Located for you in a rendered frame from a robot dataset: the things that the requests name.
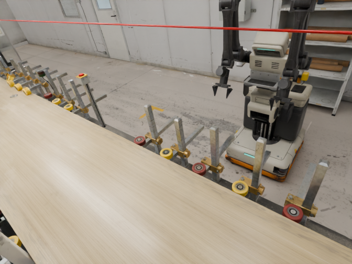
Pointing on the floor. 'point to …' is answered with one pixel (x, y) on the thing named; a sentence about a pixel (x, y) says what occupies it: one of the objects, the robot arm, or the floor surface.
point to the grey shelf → (324, 50)
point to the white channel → (13, 252)
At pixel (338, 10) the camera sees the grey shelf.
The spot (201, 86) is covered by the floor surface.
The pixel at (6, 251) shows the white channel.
